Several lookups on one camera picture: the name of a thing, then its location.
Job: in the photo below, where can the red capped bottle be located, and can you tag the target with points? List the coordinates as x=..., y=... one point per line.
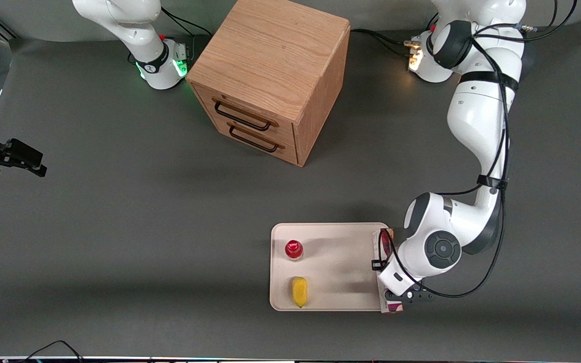
x=294, y=248

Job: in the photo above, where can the aluminium frame rail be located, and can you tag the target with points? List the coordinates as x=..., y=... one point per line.
x=4, y=27

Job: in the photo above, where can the cream plastic tray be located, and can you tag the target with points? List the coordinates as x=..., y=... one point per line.
x=336, y=267

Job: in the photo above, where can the yellow plastic lemon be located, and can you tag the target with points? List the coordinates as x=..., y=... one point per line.
x=299, y=291

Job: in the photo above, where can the wooden drawer front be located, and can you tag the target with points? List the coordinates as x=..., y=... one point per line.
x=285, y=132
x=290, y=154

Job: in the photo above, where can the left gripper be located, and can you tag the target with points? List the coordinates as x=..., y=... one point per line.
x=375, y=265

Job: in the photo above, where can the red cookie box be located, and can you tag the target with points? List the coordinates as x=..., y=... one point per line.
x=390, y=306

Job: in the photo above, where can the wooden two-drawer cabinet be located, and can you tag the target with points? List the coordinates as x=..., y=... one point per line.
x=270, y=55

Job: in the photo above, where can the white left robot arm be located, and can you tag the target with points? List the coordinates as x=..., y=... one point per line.
x=477, y=116

